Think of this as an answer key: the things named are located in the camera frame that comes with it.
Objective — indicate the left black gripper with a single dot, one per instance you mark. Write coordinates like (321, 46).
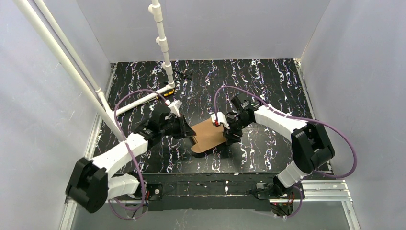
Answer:
(183, 127)

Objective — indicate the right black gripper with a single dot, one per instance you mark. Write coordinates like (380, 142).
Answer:
(231, 127)

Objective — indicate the brown cardboard box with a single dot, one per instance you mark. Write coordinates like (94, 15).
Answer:
(207, 136)

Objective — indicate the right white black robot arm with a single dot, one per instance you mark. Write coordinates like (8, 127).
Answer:
(311, 146)

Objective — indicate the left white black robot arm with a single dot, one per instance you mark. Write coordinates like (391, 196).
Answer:
(93, 181)

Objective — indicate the black pliers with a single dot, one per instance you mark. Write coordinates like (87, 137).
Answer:
(183, 75)

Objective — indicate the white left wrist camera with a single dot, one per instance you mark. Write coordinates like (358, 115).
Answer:
(174, 106)

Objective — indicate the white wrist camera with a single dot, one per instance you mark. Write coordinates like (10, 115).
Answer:
(174, 106)
(219, 119)

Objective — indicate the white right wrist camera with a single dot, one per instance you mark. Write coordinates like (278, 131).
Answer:
(219, 119)

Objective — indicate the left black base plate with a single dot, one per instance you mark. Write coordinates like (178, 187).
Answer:
(154, 192)

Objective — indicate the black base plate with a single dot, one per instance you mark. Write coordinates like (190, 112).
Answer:
(266, 191)
(154, 192)

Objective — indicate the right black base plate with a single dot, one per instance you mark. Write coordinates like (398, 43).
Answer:
(266, 191)

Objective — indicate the white PVC pipe frame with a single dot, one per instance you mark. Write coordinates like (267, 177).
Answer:
(63, 27)

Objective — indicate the aluminium rail frame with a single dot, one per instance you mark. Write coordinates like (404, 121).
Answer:
(208, 190)

